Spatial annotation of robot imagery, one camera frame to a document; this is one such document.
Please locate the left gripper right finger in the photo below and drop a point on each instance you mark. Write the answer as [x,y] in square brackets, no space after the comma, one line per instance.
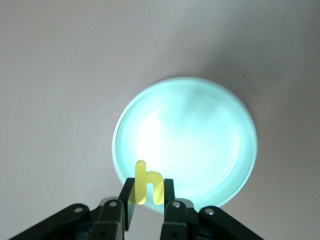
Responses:
[180,220]

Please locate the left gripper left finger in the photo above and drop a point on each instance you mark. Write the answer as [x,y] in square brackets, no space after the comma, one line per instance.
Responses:
[110,217]

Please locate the yellow lowercase foam letter h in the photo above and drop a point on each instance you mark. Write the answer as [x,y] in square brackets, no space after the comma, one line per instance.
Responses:
[140,180]

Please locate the green plate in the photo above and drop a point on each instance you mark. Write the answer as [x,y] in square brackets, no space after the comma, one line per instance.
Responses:
[190,140]

